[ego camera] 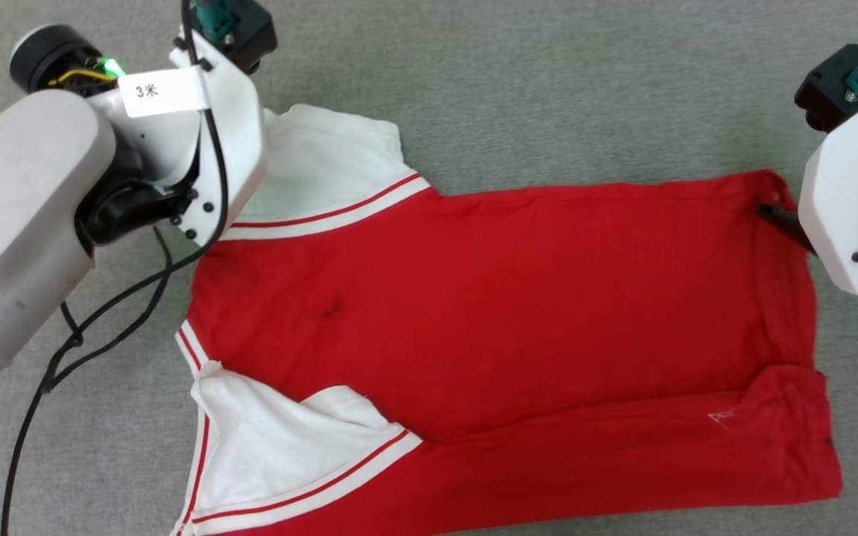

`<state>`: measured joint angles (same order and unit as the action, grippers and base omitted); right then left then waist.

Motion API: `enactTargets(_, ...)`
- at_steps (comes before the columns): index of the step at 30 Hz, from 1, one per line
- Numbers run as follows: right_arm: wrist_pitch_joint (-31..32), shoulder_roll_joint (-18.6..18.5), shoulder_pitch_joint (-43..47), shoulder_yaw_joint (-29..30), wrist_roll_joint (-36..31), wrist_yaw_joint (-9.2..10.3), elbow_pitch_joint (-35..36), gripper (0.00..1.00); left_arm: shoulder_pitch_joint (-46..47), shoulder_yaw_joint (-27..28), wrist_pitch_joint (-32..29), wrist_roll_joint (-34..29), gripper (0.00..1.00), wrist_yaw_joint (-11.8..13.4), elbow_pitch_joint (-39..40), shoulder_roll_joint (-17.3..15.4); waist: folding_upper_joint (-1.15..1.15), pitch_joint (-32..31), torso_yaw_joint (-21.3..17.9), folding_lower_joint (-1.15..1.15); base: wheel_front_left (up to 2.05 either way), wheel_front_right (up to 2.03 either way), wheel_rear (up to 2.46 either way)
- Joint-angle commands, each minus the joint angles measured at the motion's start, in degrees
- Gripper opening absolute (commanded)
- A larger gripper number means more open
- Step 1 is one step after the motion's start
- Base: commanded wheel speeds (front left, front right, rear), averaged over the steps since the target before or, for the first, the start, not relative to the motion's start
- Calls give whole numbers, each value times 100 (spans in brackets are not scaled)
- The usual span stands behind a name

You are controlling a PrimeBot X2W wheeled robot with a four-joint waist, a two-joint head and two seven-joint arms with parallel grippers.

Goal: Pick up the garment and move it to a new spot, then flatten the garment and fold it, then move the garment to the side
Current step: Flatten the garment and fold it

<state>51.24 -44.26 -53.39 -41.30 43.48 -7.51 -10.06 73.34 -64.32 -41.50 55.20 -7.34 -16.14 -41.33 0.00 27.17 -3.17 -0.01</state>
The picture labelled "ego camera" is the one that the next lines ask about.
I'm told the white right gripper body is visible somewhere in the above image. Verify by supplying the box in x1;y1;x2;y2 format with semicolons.
798;86;858;297

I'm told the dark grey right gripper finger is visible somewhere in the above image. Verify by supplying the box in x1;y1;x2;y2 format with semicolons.
757;202;818;255

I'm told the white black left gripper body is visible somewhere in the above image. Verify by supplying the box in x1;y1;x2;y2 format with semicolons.
10;25;267;250

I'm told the red and white jersey shirt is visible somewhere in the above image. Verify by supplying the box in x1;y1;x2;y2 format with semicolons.
172;103;845;536

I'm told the white paper label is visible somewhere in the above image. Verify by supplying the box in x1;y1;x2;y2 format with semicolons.
119;66;208;119

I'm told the thin black camera cable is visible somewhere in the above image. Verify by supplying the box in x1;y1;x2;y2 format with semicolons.
0;0;230;536

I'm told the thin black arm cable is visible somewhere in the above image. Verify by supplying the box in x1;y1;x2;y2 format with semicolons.
45;223;174;392

